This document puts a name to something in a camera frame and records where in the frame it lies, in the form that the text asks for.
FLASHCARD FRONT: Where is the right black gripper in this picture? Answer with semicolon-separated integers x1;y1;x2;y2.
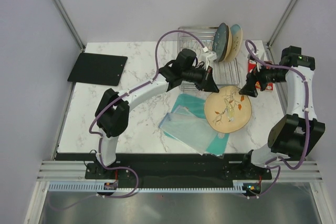
238;59;287;98

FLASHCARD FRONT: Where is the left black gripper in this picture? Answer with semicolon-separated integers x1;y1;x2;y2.
182;65;219;93

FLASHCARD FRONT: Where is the beige bird plate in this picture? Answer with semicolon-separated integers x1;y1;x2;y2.
224;27;233;61
204;86;252;133

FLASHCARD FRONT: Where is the dark teal plate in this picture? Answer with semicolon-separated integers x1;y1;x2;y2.
212;23;229;62

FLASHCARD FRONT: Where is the blue and beige plate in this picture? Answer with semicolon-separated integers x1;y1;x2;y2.
225;24;243;62

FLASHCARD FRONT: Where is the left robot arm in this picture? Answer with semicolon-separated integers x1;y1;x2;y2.
92;49;219;178

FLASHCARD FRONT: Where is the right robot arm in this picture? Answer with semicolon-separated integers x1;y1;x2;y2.
239;40;326;179

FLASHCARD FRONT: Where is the red booklet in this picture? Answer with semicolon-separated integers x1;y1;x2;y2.
248;60;274;91

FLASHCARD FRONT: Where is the clear plastic zip bag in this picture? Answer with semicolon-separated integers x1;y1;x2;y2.
159;105;217;155

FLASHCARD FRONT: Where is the black square plate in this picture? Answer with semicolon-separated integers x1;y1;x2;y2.
67;52;128;87

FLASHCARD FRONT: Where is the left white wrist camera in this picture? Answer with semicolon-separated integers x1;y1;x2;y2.
199;47;217;66

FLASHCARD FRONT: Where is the metal wire dish rack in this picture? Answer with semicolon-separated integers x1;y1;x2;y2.
177;26;240;88

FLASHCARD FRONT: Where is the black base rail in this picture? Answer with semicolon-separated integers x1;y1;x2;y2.
85;154;272;188

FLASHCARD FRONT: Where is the light blue cable duct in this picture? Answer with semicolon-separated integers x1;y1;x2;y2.
48;182;246;193

